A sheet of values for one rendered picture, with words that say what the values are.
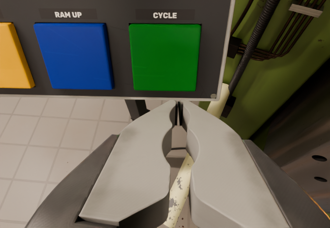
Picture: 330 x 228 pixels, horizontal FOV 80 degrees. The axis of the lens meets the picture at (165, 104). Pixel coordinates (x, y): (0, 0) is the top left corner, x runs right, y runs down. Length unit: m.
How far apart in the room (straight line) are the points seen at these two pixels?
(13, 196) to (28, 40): 1.24
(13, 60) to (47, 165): 1.15
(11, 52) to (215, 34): 0.22
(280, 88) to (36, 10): 0.59
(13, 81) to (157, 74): 0.17
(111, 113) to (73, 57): 1.14
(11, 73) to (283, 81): 0.60
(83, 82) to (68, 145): 1.14
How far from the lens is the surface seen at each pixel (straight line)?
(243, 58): 0.57
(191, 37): 0.22
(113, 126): 1.33
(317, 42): 0.55
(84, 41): 0.24
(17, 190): 1.45
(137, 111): 0.57
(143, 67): 0.23
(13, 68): 0.29
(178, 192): 0.54
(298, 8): 0.48
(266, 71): 0.62
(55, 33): 0.25
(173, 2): 0.22
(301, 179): 0.65
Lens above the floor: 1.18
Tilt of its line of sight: 60 degrees down
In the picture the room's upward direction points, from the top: 2 degrees counter-clockwise
